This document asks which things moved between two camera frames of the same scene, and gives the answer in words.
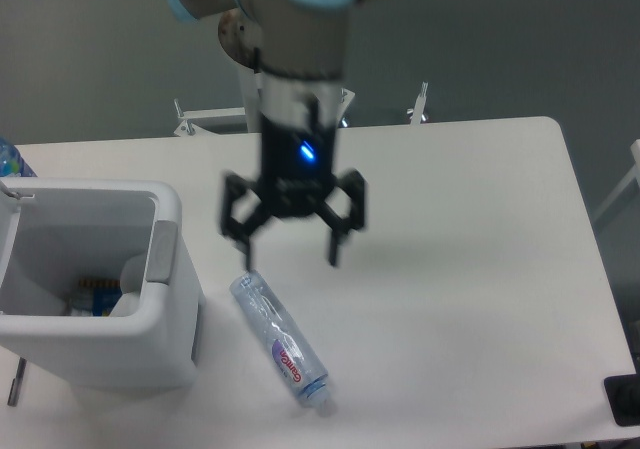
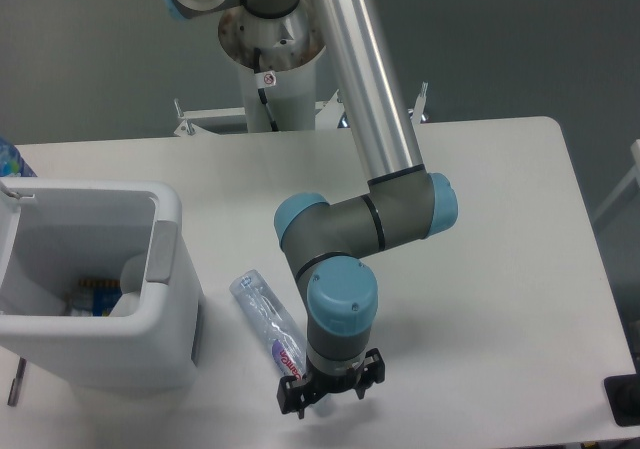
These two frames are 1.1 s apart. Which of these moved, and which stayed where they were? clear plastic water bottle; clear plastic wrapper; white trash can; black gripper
Moved: black gripper
Stayed: white trash can; clear plastic water bottle; clear plastic wrapper
